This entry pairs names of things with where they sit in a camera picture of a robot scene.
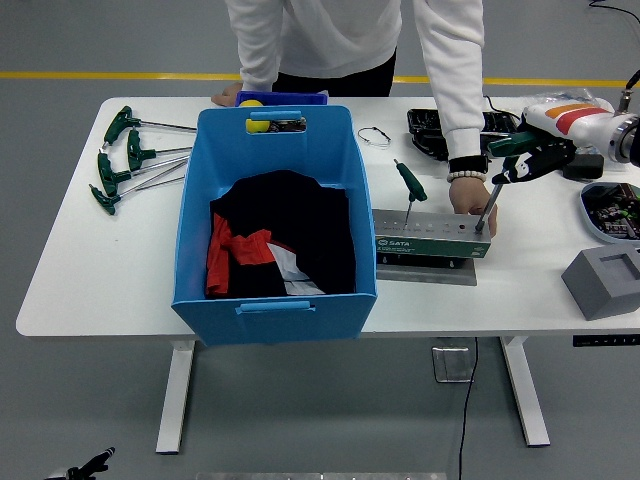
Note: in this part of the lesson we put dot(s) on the person's left hand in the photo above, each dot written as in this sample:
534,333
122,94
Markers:
467,197

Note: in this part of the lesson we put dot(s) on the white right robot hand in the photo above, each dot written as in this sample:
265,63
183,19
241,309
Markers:
565,125

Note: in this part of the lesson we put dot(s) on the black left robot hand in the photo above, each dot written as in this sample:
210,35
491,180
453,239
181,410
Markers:
90,462

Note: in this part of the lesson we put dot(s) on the person's right hand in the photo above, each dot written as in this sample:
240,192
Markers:
227,97

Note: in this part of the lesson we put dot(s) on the green and grey tool stand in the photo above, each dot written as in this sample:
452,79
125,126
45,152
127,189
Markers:
425,247

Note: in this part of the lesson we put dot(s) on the person's left forearm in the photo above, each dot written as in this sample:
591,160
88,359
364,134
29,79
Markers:
457,120

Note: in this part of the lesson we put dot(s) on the large blue plastic box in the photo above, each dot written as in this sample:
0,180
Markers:
280,320

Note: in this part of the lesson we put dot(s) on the clear bag of small parts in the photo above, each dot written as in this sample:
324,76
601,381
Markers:
575,96

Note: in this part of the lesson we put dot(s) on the yellow ball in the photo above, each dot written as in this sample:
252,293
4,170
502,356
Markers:
256,126

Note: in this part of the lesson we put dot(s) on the black power adapter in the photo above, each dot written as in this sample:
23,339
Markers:
587,167

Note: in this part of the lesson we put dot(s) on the small dark blue bin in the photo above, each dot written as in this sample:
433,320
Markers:
290,98

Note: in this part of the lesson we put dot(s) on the black plastic tray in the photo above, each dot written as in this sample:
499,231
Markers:
425,127

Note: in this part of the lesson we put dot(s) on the oval tray with parts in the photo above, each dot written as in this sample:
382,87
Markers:
615,210

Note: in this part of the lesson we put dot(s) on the white table leg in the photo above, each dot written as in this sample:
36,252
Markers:
525,395
175,400

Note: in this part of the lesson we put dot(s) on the person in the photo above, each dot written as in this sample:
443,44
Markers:
340,35

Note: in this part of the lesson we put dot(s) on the black and red clothing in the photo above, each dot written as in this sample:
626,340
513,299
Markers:
300,215

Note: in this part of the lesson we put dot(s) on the grey block with square recess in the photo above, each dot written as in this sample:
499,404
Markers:
592,290

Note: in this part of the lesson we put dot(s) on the metal floor plate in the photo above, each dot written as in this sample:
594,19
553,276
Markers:
450,365

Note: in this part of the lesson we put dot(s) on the black table control panel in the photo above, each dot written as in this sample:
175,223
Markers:
605,341

